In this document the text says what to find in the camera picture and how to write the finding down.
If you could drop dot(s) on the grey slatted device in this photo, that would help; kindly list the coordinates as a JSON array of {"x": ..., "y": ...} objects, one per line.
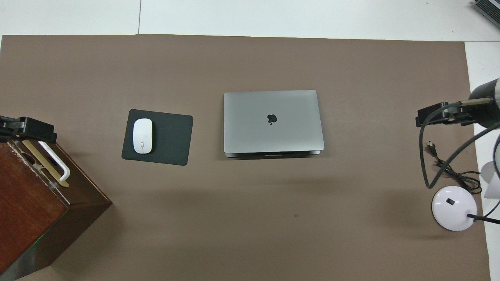
[{"x": 488, "y": 9}]

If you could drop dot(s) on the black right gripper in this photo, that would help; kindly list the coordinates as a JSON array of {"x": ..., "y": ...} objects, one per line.
[{"x": 463, "y": 115}]

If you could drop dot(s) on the white computer mouse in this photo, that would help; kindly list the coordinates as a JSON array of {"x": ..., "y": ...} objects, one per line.
[{"x": 142, "y": 136}]

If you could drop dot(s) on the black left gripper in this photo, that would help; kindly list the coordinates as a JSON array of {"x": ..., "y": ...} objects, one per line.
[{"x": 11, "y": 128}]

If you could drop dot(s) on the white desk lamp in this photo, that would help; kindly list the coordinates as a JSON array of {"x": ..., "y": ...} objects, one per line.
[{"x": 453, "y": 208}]

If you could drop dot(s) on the brown table mat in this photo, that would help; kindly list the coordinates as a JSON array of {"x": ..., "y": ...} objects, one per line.
[{"x": 273, "y": 214}]

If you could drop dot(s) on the black mouse pad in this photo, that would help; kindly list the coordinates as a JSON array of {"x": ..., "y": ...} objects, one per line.
[{"x": 172, "y": 140}]

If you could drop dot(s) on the dark brown wooden box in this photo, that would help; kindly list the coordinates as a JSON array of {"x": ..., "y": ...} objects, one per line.
[{"x": 27, "y": 210}]

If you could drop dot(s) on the silver grey laptop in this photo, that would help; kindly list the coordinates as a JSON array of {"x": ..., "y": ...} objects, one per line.
[{"x": 250, "y": 125}]

